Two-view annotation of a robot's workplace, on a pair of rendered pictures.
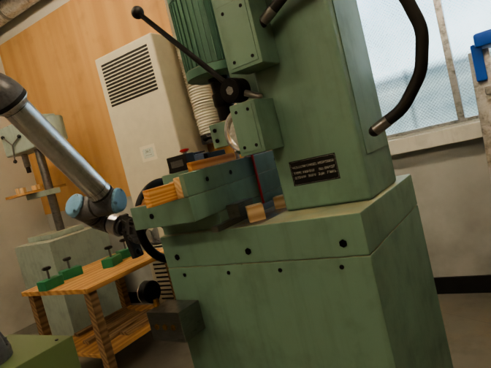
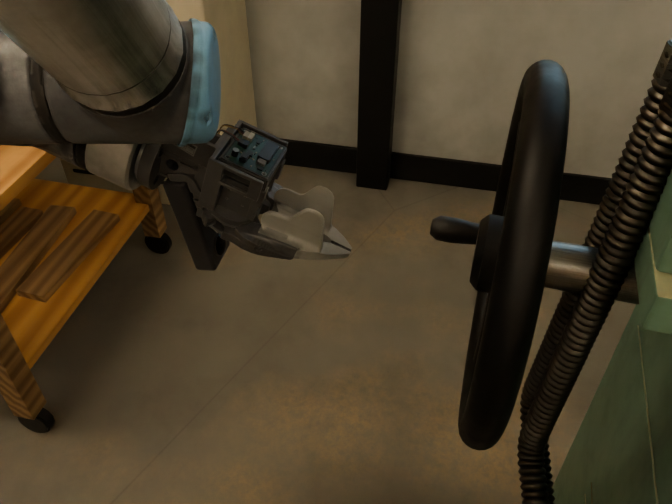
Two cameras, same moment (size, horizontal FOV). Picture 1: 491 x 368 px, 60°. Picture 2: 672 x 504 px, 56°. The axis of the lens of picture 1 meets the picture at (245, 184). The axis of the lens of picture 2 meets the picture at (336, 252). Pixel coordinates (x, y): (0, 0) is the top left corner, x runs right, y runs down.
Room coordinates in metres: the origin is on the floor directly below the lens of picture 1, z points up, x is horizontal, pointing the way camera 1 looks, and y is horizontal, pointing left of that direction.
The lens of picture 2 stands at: (1.15, 0.52, 1.13)
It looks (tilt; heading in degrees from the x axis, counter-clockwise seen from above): 42 degrees down; 340
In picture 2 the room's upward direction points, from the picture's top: straight up
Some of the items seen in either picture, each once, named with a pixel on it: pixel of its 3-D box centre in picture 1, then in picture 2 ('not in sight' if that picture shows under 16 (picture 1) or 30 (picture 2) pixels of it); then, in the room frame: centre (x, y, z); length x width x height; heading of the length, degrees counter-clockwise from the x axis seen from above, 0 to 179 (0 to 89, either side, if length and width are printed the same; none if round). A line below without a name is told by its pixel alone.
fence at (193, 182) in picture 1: (252, 165); not in sight; (1.23, -0.03, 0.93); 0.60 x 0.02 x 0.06; 145
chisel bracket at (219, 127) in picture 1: (237, 133); not in sight; (1.24, -0.01, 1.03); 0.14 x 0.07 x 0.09; 55
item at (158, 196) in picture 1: (229, 174); not in sight; (1.20, 0.04, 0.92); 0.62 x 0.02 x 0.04; 145
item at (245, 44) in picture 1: (247, 36); not in sight; (1.00, -0.09, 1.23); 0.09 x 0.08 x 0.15; 55
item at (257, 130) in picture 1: (256, 126); not in sight; (1.01, -0.06, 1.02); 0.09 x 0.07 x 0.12; 145
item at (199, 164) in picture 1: (215, 170); not in sight; (1.27, 0.08, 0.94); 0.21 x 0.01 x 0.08; 145
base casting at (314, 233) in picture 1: (290, 220); not in sight; (1.18, -0.10, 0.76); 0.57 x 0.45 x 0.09; 55
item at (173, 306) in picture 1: (174, 320); not in sight; (1.12, 0.27, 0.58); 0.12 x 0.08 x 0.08; 55
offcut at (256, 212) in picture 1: (255, 212); not in sight; (1.05, -0.01, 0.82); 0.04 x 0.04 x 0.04; 4
